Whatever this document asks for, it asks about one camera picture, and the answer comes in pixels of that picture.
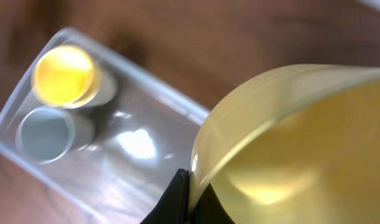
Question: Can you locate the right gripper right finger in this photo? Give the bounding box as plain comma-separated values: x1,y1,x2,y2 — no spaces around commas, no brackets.
192,184,234,224

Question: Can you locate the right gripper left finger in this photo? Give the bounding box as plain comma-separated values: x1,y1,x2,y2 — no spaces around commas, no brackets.
141,169,189,224

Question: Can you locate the grey plastic cup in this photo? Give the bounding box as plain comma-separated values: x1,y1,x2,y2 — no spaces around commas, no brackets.
15,106,96,164

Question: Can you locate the yellow plastic cup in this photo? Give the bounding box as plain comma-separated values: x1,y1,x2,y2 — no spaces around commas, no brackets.
31,45,118,109

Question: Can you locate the clear plastic storage box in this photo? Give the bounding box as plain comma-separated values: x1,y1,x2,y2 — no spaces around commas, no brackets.
0,28,209,223

